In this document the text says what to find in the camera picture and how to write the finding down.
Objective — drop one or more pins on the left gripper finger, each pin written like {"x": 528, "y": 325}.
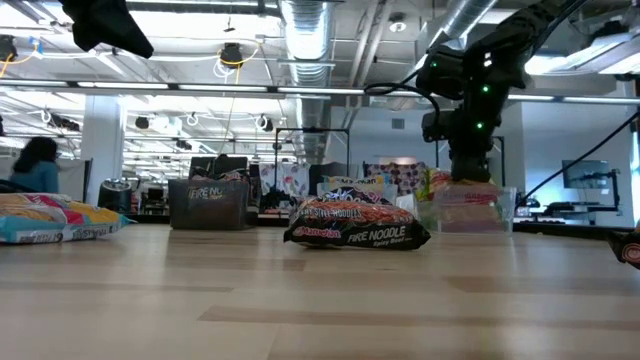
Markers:
{"x": 100, "y": 37}
{"x": 132, "y": 42}

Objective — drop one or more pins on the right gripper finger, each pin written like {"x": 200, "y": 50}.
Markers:
{"x": 470, "y": 173}

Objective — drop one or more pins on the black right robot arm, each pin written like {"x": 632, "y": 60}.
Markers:
{"x": 520, "y": 30}

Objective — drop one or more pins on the clear plastic bin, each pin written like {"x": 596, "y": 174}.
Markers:
{"x": 395, "y": 192}
{"x": 507, "y": 210}

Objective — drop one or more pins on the brown patterned cloth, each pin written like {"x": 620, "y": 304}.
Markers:
{"x": 397, "y": 175}

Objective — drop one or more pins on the long white light strip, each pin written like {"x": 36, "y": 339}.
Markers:
{"x": 220, "y": 88}

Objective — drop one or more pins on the white square column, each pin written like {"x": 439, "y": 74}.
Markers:
{"x": 102, "y": 145}

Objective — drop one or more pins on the black flat monitor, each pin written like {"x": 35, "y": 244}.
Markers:
{"x": 586, "y": 174}

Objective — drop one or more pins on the round white sensor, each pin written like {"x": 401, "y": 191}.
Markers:
{"x": 397, "y": 24}

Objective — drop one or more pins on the grey partition panel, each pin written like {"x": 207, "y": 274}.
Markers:
{"x": 75, "y": 175}

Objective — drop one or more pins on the black computer monitor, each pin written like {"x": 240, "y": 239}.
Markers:
{"x": 201, "y": 165}
{"x": 231, "y": 164}

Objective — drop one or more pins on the person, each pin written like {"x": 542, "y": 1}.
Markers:
{"x": 37, "y": 170}

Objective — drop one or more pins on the black cylindrical bin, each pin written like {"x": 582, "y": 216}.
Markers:
{"x": 115, "y": 196}

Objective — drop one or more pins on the white floral cloth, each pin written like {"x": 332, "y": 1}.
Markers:
{"x": 285, "y": 177}

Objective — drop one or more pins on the dark translucent plastic bin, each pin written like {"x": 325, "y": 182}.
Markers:
{"x": 210, "y": 215}

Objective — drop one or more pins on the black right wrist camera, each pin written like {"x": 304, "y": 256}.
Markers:
{"x": 436, "y": 126}

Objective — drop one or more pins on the black dome camera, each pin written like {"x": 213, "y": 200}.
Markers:
{"x": 231, "y": 54}
{"x": 6, "y": 47}

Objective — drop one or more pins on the smooth silver air duct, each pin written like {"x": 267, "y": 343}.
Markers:
{"x": 450, "y": 22}

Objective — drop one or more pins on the ribbed silver air duct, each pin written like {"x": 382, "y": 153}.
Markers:
{"x": 307, "y": 40}

